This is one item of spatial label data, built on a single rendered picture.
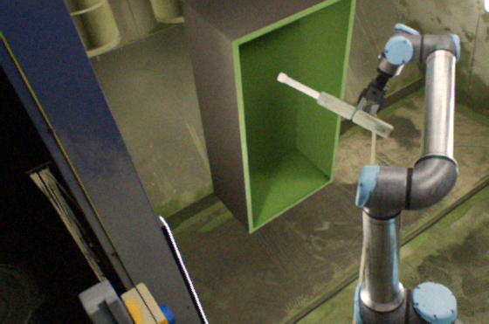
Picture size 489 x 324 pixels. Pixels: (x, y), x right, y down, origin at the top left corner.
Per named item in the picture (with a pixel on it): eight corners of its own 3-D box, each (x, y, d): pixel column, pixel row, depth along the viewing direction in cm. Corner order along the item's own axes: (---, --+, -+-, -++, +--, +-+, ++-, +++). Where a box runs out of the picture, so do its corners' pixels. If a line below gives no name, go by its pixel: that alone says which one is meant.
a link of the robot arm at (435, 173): (459, 198, 120) (461, 24, 157) (408, 194, 124) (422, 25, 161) (455, 222, 129) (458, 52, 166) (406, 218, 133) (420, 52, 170)
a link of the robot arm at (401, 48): (420, 37, 156) (421, 31, 166) (383, 37, 159) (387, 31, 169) (418, 66, 160) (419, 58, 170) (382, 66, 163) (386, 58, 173)
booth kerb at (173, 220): (135, 251, 320) (128, 237, 311) (134, 249, 321) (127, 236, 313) (422, 90, 420) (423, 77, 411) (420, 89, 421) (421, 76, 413)
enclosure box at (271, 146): (214, 193, 278) (180, -1, 186) (295, 147, 302) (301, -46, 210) (249, 233, 261) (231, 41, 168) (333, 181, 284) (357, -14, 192)
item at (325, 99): (400, 114, 199) (392, 130, 180) (395, 124, 202) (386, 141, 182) (297, 62, 206) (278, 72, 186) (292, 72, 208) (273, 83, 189)
